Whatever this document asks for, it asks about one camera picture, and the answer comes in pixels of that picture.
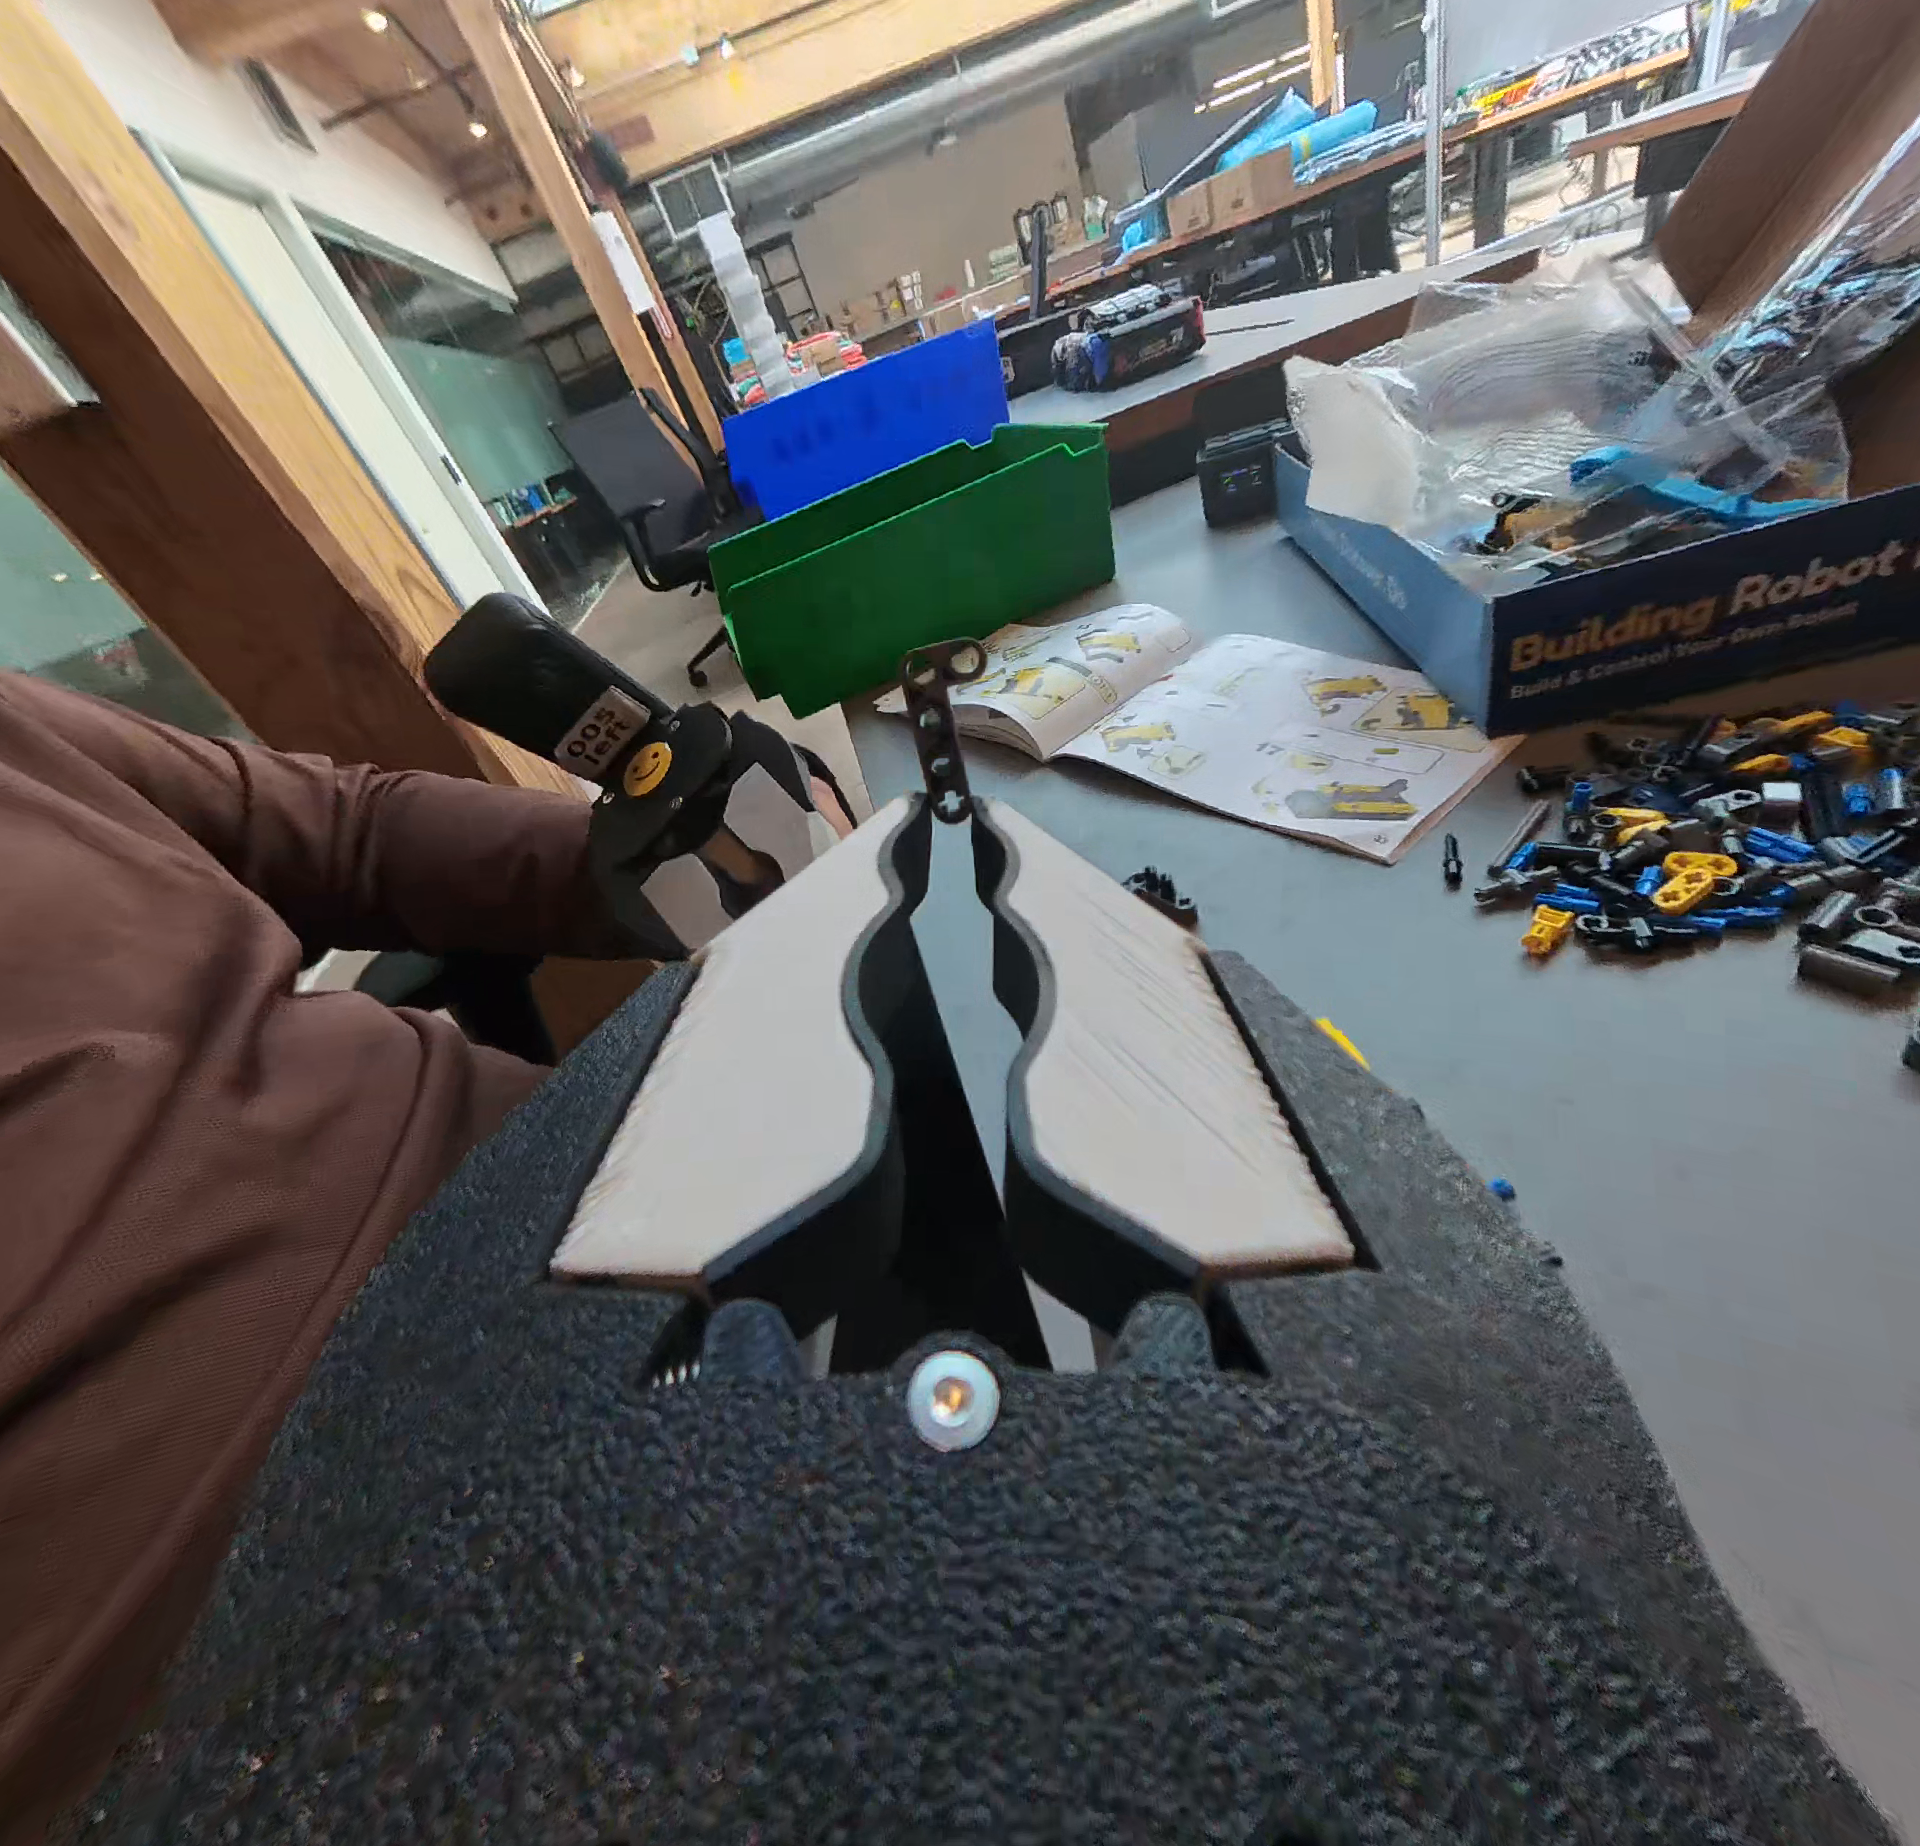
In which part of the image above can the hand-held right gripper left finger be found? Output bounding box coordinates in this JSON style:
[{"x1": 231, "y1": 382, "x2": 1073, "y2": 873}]
[{"x1": 546, "y1": 794, "x2": 928, "y2": 1293}]

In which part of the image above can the stack of white containers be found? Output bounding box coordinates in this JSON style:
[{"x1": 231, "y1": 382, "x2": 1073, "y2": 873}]
[{"x1": 734, "y1": 220, "x2": 798, "y2": 377}]

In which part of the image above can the black red tool bag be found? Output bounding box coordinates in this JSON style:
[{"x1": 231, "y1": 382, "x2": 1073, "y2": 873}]
[{"x1": 1049, "y1": 286, "x2": 1209, "y2": 397}]

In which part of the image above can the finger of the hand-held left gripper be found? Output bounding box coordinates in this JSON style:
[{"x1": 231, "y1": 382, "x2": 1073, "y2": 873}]
[
  {"x1": 721, "y1": 744, "x2": 825, "y2": 864},
  {"x1": 644, "y1": 834, "x2": 752, "y2": 956}
]

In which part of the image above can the person's brown sweater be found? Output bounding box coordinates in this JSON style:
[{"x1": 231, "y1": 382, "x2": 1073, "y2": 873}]
[{"x1": 0, "y1": 886, "x2": 564, "y2": 1846}]

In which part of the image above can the clear bag of kit parts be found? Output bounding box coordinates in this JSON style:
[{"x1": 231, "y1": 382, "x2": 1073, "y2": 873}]
[{"x1": 1289, "y1": 250, "x2": 1862, "y2": 558}]

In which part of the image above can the building instruction booklet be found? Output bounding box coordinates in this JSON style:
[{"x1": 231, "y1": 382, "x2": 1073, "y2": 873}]
[{"x1": 877, "y1": 606, "x2": 1523, "y2": 864}]

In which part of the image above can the black office chair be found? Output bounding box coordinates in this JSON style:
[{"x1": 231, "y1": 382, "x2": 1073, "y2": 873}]
[{"x1": 555, "y1": 400, "x2": 752, "y2": 684}]

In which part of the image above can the green plastic bin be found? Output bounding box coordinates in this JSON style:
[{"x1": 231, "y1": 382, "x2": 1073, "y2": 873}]
[{"x1": 707, "y1": 421, "x2": 1118, "y2": 720}]

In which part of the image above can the long grey table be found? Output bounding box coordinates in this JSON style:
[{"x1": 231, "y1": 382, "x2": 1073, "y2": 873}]
[{"x1": 1004, "y1": 235, "x2": 1652, "y2": 423}]

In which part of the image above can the small black device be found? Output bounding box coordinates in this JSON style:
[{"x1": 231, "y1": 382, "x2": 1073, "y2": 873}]
[{"x1": 1199, "y1": 430, "x2": 1308, "y2": 532}]

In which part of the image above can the grey desk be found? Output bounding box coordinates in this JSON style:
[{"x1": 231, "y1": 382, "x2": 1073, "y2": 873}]
[{"x1": 840, "y1": 436, "x2": 1920, "y2": 1824}]

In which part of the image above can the pile of mixed building pieces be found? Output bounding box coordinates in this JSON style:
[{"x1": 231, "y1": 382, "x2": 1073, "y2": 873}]
[{"x1": 1477, "y1": 700, "x2": 1920, "y2": 1068}]

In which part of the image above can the blue plastic bin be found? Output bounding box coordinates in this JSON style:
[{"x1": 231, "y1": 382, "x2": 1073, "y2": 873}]
[{"x1": 723, "y1": 320, "x2": 1009, "y2": 525}]

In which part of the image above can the light grey angled beam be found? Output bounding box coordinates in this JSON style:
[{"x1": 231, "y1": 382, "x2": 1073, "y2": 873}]
[{"x1": 898, "y1": 637, "x2": 993, "y2": 829}]

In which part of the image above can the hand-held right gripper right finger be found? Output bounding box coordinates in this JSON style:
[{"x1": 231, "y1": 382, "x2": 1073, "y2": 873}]
[{"x1": 973, "y1": 795, "x2": 1359, "y2": 1290}]

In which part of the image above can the blue kit box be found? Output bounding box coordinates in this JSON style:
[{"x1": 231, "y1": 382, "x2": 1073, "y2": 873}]
[{"x1": 1274, "y1": 421, "x2": 1920, "y2": 739}]

